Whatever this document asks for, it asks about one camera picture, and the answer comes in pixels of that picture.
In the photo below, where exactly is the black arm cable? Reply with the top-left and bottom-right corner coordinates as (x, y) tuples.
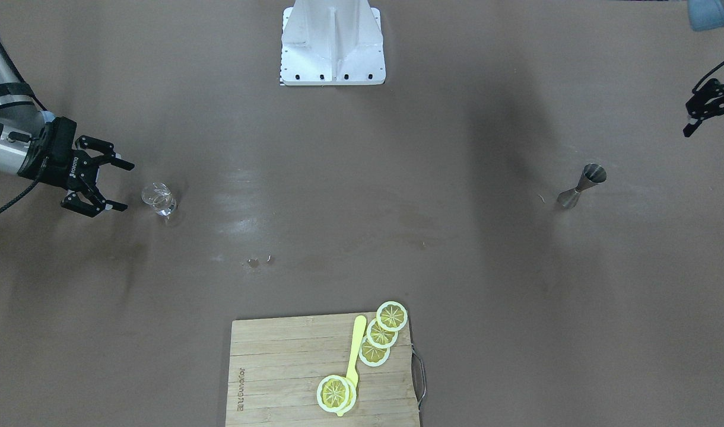
(0, 135), (48, 228)
(692, 49), (724, 95)

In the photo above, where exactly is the bamboo cutting board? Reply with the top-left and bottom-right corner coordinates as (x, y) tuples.
(224, 313), (424, 426)

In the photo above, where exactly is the lemon slice outermost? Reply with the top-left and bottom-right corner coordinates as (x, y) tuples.
(376, 301), (409, 332)

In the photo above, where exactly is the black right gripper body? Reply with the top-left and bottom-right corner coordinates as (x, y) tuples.
(18, 117), (103, 192)

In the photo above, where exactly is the lemon slice near knife handle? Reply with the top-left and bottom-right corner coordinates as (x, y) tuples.
(358, 339), (391, 367)

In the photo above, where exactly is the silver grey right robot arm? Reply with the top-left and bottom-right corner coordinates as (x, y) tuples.
(0, 41), (134, 217)

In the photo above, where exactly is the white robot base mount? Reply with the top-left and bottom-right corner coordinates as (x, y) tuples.
(279, 1), (386, 87)

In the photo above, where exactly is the lemon slice middle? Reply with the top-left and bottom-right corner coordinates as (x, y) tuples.
(366, 320), (398, 349)

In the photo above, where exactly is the lemon slice at knife blade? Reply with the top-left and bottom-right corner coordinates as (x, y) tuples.
(316, 375), (357, 417)

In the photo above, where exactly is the clear glass cup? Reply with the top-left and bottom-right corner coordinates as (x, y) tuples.
(141, 182), (178, 217)

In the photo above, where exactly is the steel double jigger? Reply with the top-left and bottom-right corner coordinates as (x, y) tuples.
(557, 163), (607, 209)

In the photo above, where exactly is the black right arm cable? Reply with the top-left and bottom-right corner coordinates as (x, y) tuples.
(0, 135), (48, 228)

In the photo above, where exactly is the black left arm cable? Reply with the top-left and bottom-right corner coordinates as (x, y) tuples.
(692, 49), (724, 95)

